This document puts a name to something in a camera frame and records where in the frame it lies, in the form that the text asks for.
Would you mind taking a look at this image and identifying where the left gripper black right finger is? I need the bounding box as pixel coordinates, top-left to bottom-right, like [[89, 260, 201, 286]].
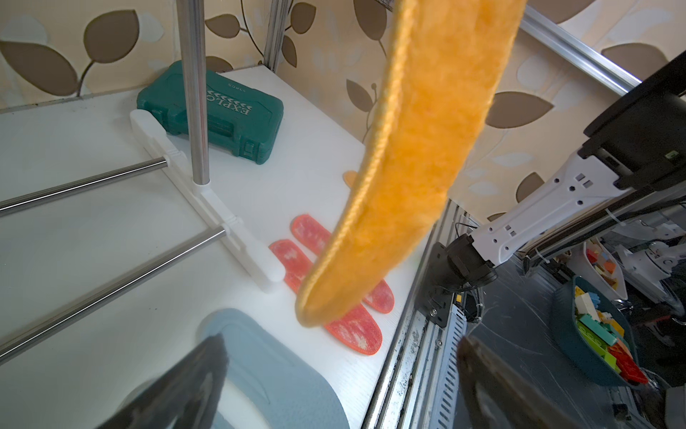
[[457, 336, 579, 428]]

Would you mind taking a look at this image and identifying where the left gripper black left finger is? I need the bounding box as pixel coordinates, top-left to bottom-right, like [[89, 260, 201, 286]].
[[100, 334, 229, 428]]

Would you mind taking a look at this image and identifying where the red insole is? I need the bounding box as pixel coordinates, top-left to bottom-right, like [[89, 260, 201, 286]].
[[290, 214, 395, 321], [269, 239, 383, 356]]

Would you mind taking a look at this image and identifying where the orange yellow insole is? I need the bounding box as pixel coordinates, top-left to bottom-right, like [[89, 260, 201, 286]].
[[343, 171, 357, 189], [294, 0, 529, 328]]

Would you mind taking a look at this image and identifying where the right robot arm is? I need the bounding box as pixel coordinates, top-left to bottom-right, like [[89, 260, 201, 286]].
[[434, 55, 685, 292]]

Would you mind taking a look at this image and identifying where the green bin of toy bricks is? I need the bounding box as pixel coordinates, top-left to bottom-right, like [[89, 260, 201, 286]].
[[550, 276, 648, 388]]

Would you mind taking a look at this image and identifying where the white clothes rack with steel bars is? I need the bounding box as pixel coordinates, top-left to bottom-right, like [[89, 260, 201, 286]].
[[0, 0, 286, 366]]

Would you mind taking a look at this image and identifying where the green plastic tool case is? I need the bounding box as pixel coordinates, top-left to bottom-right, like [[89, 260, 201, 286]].
[[137, 61, 284, 164]]

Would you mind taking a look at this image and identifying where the aluminium frame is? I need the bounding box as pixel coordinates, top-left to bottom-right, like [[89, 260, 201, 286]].
[[271, 1, 622, 346]]

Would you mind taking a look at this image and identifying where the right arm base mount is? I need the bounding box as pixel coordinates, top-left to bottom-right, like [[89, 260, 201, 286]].
[[416, 238, 475, 328]]

